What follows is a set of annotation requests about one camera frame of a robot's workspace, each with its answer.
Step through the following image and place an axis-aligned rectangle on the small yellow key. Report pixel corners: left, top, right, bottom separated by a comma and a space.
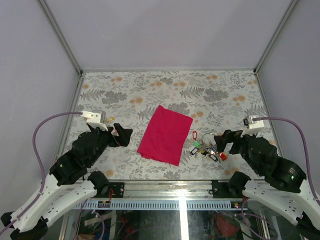
104, 117, 115, 123

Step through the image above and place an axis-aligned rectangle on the large keyring with keys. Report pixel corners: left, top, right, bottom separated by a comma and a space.
190, 130, 228, 163

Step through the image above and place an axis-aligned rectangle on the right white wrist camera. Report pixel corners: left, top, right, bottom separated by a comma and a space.
241, 115, 265, 137

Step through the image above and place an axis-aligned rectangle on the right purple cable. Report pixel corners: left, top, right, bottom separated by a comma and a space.
241, 116, 320, 240

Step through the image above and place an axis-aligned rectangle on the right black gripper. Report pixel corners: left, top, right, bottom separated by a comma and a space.
212, 126, 261, 174

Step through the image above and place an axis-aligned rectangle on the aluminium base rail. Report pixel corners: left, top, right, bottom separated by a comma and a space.
75, 180, 243, 211

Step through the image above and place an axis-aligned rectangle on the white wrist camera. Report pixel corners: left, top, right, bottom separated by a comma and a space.
81, 110, 108, 131
241, 115, 265, 137

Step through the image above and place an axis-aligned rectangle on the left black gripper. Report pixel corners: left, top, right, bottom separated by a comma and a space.
89, 123, 134, 167

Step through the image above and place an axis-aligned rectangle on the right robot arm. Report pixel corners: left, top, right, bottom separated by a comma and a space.
214, 129, 320, 240

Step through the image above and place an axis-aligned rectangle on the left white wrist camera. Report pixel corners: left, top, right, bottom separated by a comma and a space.
81, 110, 108, 131

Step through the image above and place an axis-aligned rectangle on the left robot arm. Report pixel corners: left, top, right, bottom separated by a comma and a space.
0, 123, 133, 240

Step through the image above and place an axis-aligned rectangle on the pink folded cloth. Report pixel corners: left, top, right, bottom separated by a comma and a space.
137, 105, 193, 166

